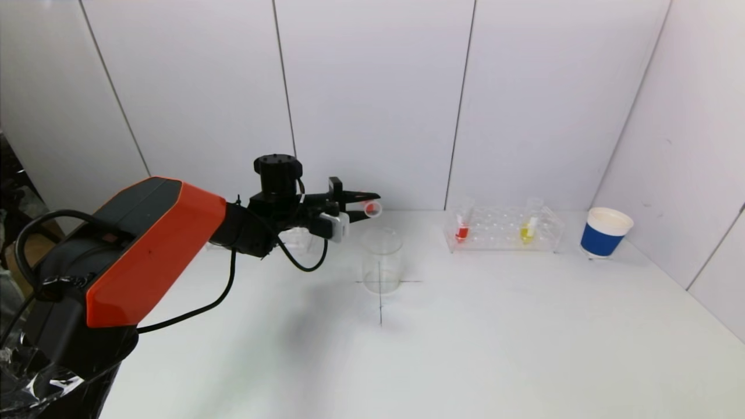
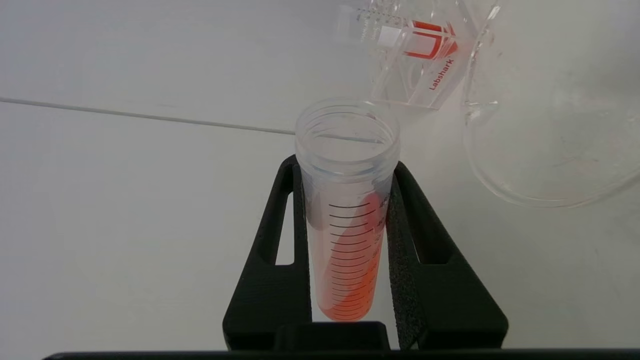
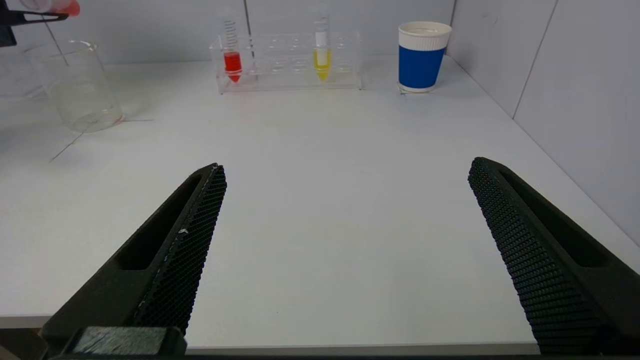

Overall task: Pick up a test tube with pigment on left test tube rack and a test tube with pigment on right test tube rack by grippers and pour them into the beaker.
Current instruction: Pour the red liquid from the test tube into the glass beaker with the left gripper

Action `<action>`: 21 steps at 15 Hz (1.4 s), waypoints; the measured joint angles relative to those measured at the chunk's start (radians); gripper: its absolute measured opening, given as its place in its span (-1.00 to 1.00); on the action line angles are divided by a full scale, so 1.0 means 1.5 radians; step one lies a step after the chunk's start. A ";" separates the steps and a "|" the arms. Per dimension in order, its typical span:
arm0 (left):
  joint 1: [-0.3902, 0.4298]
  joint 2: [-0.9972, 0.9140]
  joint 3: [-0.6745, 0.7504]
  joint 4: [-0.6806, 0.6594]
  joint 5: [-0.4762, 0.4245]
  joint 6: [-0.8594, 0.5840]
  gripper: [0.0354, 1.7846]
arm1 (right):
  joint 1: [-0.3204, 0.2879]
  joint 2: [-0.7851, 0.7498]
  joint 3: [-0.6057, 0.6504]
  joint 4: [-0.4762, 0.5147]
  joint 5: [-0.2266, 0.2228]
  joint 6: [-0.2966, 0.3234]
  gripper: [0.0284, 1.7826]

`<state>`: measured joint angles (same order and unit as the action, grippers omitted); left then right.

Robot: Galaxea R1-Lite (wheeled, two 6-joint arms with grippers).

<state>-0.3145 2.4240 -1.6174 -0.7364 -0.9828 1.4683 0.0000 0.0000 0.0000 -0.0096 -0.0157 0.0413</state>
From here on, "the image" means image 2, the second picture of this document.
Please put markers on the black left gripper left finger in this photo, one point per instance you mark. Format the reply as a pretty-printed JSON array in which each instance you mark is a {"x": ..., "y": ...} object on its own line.
[{"x": 270, "y": 290}]

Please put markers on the red pigment test tube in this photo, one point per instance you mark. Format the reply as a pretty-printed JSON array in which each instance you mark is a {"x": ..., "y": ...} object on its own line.
[{"x": 345, "y": 260}]

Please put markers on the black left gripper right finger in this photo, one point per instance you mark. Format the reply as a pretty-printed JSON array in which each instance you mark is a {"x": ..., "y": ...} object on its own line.
[{"x": 440, "y": 300}]

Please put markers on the clear glass beaker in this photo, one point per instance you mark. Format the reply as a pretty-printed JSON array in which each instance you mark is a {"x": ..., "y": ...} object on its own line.
[{"x": 435, "y": 75}]

